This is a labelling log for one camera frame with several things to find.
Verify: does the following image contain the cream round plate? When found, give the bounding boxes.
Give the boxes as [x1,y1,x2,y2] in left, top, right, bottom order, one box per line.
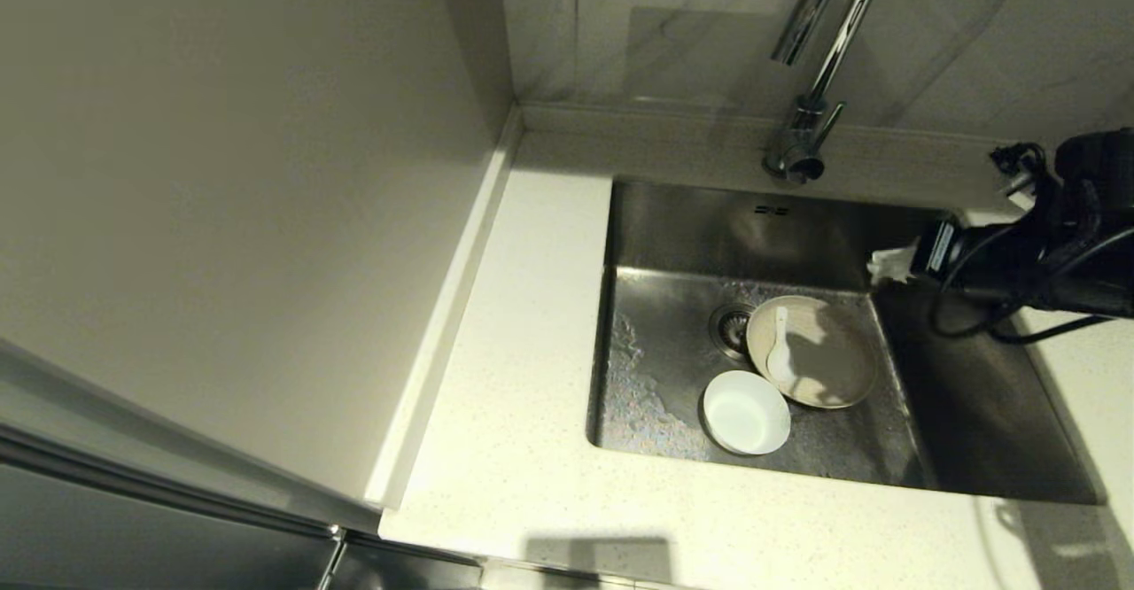
[746,295,881,410]

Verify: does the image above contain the white ceramic spoon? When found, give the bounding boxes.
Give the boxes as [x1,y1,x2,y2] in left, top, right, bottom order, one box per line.
[765,307,795,384]

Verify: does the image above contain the white round bowl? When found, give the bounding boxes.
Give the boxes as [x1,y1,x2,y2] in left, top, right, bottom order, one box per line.
[702,369,793,457]

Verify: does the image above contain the stainless steel sink basin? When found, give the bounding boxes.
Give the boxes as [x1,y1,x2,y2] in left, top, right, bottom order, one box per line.
[585,175,1104,506]

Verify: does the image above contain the chrome gooseneck faucet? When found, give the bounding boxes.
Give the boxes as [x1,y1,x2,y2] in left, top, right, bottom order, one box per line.
[760,0,889,186]

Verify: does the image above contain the round metal drain strainer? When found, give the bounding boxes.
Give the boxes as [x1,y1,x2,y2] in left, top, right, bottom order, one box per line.
[710,304,756,361]

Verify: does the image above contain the grey metal cabinet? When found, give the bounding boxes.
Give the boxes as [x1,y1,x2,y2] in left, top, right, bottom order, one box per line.
[0,337,485,590]

